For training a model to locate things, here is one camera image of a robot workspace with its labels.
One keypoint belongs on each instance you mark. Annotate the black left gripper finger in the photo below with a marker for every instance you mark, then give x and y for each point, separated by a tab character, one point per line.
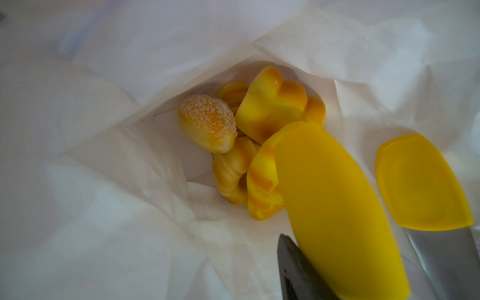
299	279

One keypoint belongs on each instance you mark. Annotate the sesame round bun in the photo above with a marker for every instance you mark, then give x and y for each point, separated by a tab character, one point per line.
208	122

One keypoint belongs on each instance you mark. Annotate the ring shaped bundt bread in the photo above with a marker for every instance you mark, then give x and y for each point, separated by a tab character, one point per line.
230	170

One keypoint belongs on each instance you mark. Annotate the yellow striped oval bread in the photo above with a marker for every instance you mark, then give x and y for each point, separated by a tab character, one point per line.
264	197

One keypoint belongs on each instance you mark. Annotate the colourful floral paper bag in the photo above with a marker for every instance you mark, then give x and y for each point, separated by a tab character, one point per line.
95	200

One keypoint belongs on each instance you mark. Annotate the yellow square toast bread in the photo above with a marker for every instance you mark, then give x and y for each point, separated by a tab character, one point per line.
271	102

